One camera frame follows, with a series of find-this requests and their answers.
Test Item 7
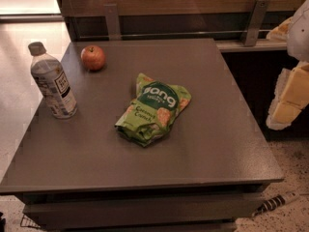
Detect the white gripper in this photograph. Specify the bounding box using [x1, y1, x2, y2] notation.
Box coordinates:
[266, 0, 309, 131]

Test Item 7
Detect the red apple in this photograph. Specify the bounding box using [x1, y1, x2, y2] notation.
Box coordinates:
[81, 45, 106, 72]

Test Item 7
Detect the green snack bag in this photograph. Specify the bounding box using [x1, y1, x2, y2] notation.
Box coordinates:
[115, 73, 191, 147]

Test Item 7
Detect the striped object on floor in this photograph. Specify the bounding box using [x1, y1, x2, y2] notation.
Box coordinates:
[252, 191, 300, 217]

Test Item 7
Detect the grey square table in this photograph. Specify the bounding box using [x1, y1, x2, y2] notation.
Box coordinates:
[0, 39, 283, 232]

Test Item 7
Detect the clear plastic water bottle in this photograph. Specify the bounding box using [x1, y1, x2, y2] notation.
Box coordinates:
[28, 42, 77, 119]

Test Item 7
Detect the right metal wall bracket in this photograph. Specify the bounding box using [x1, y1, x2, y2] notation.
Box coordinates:
[240, 0, 270, 47]

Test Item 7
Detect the metal wall bracket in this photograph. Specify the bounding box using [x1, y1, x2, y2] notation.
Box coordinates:
[104, 4, 122, 41]
[240, 0, 270, 47]

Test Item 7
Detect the left metal wall bracket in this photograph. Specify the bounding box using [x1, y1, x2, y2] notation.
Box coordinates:
[104, 4, 122, 41]

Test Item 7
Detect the wire rack under table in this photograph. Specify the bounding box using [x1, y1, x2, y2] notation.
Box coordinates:
[19, 215, 41, 229]

